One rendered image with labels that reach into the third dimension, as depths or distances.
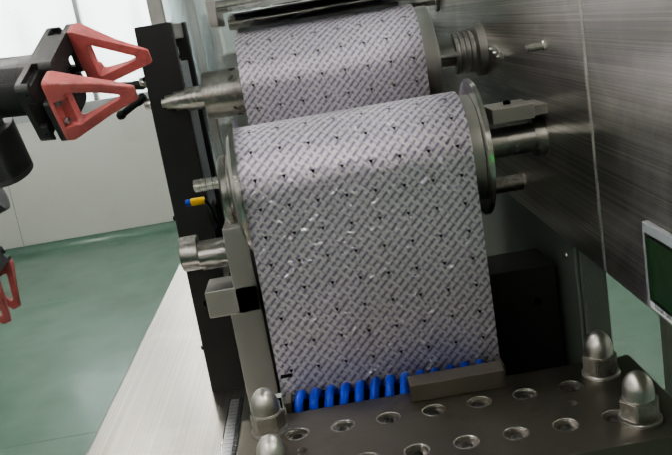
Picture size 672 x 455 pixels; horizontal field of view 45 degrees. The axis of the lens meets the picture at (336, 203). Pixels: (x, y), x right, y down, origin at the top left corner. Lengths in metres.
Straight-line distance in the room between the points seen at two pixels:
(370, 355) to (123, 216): 5.87
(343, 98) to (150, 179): 5.58
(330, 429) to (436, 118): 0.32
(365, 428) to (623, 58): 0.40
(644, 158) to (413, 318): 0.32
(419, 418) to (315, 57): 0.48
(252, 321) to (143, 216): 5.73
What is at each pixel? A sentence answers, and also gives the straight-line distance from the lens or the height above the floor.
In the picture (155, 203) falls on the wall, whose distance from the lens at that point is 6.61.
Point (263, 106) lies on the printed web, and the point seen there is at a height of 1.32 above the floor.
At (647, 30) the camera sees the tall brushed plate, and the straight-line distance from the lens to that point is 0.62.
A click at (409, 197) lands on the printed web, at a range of 0.83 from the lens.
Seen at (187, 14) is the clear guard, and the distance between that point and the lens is 1.85.
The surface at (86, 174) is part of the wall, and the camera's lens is 6.68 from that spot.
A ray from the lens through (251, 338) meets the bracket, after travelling 0.95.
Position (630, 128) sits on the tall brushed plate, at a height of 1.29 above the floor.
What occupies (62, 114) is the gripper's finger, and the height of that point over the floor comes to 1.36.
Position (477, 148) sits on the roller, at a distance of 0.84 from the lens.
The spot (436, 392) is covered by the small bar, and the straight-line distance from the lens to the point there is 0.83.
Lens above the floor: 1.41
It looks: 13 degrees down
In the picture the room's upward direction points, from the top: 10 degrees counter-clockwise
